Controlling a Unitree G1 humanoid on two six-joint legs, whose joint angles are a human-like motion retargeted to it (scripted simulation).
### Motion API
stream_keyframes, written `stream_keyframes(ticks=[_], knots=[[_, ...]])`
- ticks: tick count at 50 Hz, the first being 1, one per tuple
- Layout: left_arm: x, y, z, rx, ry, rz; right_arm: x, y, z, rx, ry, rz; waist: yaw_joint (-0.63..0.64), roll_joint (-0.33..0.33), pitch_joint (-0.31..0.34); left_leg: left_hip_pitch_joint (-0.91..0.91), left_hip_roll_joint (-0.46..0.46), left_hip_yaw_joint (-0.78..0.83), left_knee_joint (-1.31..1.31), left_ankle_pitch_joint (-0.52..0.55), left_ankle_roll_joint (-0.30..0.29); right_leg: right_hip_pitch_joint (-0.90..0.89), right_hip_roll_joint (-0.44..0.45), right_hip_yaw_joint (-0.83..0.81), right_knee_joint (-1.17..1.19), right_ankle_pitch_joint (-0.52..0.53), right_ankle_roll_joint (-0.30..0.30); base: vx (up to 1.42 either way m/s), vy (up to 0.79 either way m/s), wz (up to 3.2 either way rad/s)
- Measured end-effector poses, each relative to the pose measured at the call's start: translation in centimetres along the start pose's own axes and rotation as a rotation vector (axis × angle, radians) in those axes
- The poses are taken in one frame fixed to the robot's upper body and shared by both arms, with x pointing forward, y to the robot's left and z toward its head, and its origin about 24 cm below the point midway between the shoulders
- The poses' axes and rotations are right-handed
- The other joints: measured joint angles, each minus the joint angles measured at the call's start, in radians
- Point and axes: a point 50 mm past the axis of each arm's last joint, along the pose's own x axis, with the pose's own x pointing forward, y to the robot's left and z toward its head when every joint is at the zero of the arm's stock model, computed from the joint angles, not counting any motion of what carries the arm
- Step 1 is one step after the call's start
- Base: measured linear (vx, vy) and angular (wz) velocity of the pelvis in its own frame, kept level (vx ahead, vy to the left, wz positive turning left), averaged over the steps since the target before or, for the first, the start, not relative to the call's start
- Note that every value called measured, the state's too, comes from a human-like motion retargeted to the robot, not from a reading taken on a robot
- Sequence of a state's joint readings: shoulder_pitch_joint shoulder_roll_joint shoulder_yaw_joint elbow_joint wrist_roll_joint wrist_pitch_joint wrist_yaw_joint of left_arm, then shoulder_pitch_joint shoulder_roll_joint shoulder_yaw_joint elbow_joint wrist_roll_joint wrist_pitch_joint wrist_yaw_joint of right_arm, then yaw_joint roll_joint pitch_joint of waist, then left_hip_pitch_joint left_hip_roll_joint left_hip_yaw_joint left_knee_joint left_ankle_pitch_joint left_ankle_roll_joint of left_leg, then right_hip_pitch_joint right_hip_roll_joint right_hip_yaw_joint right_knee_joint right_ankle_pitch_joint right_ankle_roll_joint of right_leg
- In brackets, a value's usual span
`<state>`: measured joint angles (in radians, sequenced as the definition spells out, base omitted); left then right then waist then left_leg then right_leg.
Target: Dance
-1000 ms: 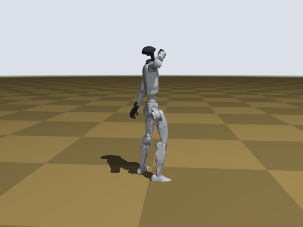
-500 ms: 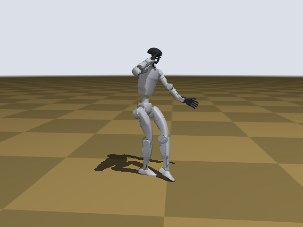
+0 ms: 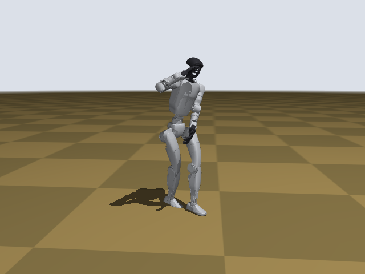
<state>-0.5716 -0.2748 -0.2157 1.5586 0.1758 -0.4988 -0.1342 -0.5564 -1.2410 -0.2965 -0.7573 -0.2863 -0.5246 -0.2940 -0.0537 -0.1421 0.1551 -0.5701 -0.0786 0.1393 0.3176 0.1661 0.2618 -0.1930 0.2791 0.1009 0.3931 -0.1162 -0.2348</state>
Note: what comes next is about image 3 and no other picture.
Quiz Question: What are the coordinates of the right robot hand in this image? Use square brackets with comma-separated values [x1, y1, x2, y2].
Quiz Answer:
[181, 66, 200, 78]

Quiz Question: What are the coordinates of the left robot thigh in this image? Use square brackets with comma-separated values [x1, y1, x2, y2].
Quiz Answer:
[182, 127, 201, 174]

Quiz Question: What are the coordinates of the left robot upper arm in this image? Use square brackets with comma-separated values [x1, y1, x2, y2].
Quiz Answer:
[190, 84, 205, 113]

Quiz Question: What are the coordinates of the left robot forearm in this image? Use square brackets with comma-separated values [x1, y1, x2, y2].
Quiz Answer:
[189, 112, 200, 130]

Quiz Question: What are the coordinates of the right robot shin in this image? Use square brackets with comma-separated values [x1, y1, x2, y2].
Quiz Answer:
[167, 167, 180, 200]

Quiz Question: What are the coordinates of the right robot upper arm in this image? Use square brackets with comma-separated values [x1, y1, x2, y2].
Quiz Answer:
[155, 81, 180, 93]

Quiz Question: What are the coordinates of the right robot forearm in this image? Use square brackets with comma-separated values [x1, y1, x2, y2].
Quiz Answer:
[157, 71, 186, 87]

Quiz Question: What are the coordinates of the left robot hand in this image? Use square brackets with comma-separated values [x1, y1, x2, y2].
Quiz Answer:
[183, 125, 196, 144]

